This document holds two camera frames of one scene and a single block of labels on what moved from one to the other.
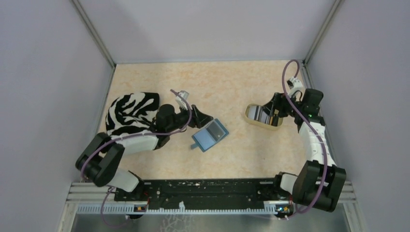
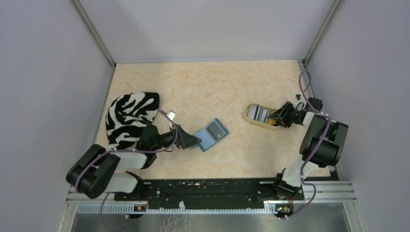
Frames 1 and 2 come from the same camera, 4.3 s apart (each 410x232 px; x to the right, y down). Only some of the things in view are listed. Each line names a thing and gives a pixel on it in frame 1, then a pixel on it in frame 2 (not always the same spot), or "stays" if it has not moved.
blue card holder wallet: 210,135 stays
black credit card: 215,131 stays
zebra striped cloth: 132,113 stays
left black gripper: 197,119 -> 185,140
